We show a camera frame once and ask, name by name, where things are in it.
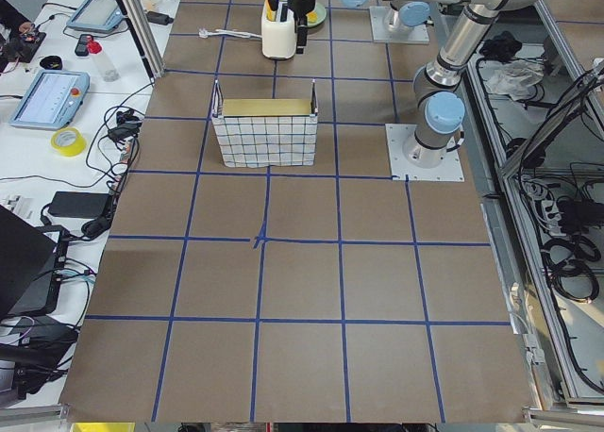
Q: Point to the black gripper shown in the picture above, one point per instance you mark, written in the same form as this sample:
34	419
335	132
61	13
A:
302	0

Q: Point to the white toaster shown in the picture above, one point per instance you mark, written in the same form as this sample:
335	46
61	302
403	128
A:
278	38

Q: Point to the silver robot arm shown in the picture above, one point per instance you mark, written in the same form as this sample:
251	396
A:
284	24
434	85

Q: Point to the bread slice in toaster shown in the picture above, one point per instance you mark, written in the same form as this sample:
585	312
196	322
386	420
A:
270	14

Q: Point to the bread slice on plate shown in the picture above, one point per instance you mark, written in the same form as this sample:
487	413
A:
312	17

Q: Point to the light green plate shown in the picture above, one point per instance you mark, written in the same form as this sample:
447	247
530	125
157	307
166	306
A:
321	15

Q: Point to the black small power brick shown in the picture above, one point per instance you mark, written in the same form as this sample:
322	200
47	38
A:
158	18

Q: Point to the paper cup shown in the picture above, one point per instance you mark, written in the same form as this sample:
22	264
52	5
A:
150	5

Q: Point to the red-capped clear bottle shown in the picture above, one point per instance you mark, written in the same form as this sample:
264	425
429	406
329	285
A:
102	61

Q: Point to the black cloth bundle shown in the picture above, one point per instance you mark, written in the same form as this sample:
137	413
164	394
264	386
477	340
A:
502	47

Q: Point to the far teach pendant tablet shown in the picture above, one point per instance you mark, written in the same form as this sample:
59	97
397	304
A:
96	16

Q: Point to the teach pendant tablet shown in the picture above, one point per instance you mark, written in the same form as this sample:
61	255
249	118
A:
52	100
96	16

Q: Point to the black remote control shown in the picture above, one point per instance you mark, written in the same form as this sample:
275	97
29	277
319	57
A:
81	49

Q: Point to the crumpled white cloth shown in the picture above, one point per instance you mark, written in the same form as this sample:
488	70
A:
516	79

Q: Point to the small black bowl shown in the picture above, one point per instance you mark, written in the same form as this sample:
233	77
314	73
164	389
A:
51	63

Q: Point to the yellow tape roll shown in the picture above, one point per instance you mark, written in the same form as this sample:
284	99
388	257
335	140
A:
68	142

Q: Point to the near teach pendant tablet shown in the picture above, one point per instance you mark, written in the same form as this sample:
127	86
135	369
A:
52	100

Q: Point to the black power adapter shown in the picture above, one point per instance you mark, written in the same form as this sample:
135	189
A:
74	204

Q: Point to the black laptop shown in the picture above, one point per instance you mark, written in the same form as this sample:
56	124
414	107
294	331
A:
31	258

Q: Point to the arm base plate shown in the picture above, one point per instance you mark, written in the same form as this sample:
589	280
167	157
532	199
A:
405	25
410	161

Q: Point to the grid-pattern wire basket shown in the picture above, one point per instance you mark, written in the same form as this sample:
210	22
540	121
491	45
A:
257	133

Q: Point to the aluminium frame post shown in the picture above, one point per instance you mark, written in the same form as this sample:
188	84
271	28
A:
142	36

